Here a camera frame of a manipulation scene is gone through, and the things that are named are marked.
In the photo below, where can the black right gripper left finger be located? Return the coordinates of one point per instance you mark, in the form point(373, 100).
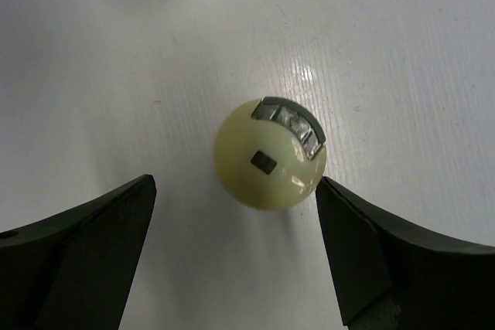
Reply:
point(74, 270)

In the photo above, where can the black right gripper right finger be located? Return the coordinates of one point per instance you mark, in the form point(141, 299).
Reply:
point(389, 273)

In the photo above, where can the cream-lidded seasoning shaker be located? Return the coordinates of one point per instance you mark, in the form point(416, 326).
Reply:
point(270, 153)

